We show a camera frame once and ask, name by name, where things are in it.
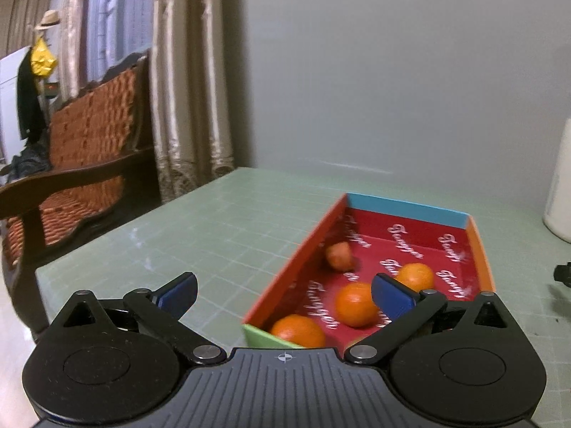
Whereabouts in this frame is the straw hat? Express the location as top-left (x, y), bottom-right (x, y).
top-left (36, 10), bottom-right (62, 32)

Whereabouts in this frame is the orange carrot piece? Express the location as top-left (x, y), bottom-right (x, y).
top-left (325, 241), bottom-right (353, 272)

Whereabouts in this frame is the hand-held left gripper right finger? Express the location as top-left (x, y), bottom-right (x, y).
top-left (343, 272), bottom-right (520, 365)

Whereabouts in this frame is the wooden chair orange cushion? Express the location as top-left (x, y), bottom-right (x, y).
top-left (0, 51), bottom-right (157, 344)

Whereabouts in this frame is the large orange mandarin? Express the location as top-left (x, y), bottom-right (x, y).
top-left (270, 315), bottom-right (327, 348)

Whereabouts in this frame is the yellow bag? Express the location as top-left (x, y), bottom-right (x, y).
top-left (30, 38), bottom-right (59, 78)

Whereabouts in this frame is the window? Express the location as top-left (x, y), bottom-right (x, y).
top-left (85, 0), bottom-right (157, 83)

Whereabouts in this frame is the plain beige curtain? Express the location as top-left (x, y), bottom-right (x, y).
top-left (0, 0), bottom-right (61, 58)

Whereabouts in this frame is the beige satin curtain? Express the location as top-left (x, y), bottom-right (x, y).
top-left (147, 0), bottom-right (235, 203)
top-left (59, 0), bottom-right (96, 99)

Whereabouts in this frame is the dark cloth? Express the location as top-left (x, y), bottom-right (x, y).
top-left (9, 143), bottom-right (52, 174)

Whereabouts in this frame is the colourful cardboard box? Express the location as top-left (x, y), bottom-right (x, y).
top-left (242, 193), bottom-right (496, 351)

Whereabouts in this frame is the black coat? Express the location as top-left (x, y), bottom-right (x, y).
top-left (16, 49), bottom-right (47, 141)

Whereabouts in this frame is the white cabinet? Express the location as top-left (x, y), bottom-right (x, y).
top-left (0, 49), bottom-right (32, 163)

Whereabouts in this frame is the white thermos jug grey lid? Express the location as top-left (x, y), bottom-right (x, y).
top-left (542, 118), bottom-right (571, 239)

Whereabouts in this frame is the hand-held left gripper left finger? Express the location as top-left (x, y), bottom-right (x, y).
top-left (47, 272), bottom-right (228, 367)

